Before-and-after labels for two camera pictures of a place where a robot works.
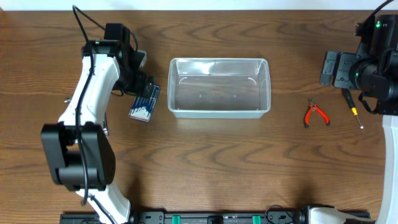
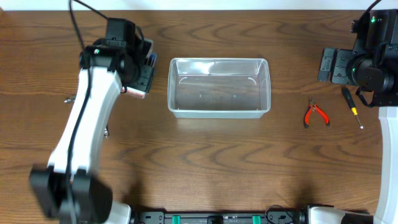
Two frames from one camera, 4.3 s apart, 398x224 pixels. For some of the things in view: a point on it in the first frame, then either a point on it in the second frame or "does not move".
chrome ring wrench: [105, 129] does not move
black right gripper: [342, 71] does not move
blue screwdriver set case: [142, 107] to [141, 88]
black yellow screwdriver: [347, 94] does not move
